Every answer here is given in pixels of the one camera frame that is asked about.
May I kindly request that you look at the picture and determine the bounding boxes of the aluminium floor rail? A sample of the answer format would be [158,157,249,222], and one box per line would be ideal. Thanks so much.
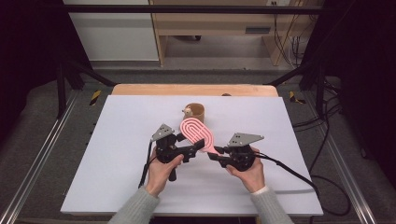
[306,92,379,224]
[0,90,79,224]

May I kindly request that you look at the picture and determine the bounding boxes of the wooden table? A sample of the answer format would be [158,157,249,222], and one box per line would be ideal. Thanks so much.
[111,83,279,98]

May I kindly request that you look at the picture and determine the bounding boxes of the light wooden desk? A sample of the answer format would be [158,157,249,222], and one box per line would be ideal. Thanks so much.
[148,0,325,67]

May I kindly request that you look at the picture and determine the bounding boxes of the yellow black tape marker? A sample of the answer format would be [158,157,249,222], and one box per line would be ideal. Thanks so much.
[289,91,307,105]
[89,90,103,106]

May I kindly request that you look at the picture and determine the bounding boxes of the tan pouch holder with bear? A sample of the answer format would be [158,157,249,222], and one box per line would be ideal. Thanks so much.
[182,103,205,124]

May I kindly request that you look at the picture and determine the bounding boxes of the black horizontal frame bar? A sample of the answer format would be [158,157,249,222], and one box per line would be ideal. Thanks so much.
[62,4,325,15]

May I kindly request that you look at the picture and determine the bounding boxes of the hanging cables bundle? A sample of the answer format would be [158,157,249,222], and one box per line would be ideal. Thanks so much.
[272,13,305,68]

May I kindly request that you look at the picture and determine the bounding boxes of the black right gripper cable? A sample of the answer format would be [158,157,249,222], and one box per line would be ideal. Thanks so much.
[254,152,352,217]

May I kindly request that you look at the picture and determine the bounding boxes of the person's left hand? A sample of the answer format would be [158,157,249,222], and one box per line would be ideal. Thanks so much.
[145,154,185,198]

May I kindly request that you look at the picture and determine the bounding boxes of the black metal stand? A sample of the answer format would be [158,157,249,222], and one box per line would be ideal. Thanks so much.
[264,57,329,119]
[55,57,117,119]

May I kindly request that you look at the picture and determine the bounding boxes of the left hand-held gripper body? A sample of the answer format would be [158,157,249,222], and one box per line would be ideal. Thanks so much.
[151,123,197,182]

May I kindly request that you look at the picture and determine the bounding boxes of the person's right hand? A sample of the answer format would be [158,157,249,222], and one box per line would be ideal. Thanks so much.
[226,147,266,194]

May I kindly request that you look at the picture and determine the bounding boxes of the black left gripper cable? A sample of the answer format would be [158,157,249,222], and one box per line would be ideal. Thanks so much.
[137,139,159,189]

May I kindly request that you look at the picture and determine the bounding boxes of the white cabinet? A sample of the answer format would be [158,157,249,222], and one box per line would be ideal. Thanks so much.
[63,0,160,62]

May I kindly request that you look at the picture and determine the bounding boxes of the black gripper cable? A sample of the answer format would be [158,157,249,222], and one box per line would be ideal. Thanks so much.
[254,152,352,217]
[137,139,159,189]

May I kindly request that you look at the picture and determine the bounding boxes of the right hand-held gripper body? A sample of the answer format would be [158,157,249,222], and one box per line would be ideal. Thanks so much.
[219,133,265,173]

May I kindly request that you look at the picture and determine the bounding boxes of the black floor cables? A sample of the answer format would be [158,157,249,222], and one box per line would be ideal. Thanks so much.
[292,77,344,175]

